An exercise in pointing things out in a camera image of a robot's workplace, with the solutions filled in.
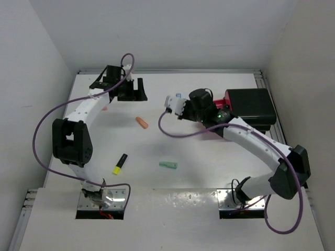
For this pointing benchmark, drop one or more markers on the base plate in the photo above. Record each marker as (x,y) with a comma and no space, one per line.
(112,200)
(225,202)

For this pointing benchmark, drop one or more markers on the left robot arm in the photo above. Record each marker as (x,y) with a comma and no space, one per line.
(71,141)

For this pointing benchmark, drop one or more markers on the orange correction tape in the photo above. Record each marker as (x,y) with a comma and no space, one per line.
(142,123)

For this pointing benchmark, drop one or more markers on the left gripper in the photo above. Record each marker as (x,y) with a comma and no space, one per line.
(134,95)

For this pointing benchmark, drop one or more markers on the green correction tape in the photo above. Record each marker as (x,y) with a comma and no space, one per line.
(171,165)

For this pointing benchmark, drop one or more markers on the black pink drawer organizer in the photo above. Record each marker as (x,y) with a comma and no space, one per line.
(254,106)

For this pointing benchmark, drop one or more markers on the left base plate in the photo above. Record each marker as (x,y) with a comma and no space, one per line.
(112,200)

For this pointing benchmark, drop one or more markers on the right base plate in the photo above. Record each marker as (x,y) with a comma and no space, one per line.
(225,202)

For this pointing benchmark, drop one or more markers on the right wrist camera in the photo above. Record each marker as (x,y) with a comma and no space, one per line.
(175,104)

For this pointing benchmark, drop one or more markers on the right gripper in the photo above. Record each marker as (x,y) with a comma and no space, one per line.
(183,115)

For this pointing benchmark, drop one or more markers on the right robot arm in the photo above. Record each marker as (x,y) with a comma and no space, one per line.
(289,166)

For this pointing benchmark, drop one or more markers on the yellow black highlighter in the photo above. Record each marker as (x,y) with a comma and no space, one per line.
(119,165)

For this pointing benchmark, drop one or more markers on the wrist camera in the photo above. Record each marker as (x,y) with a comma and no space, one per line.
(175,104)
(127,70)

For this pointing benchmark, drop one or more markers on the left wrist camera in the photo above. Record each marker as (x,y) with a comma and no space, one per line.
(127,70)

